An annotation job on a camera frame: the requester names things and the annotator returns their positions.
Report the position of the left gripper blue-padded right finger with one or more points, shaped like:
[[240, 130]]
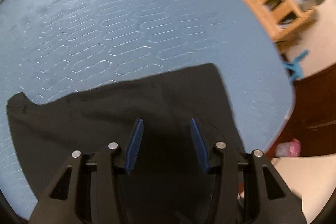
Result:
[[203, 142]]

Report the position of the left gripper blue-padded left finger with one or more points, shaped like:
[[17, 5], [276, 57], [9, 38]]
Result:
[[129, 143]]

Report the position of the black pants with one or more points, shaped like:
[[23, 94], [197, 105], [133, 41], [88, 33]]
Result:
[[167, 184]]

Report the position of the blue quilted mattress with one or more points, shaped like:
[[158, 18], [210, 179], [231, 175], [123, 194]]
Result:
[[51, 48]]

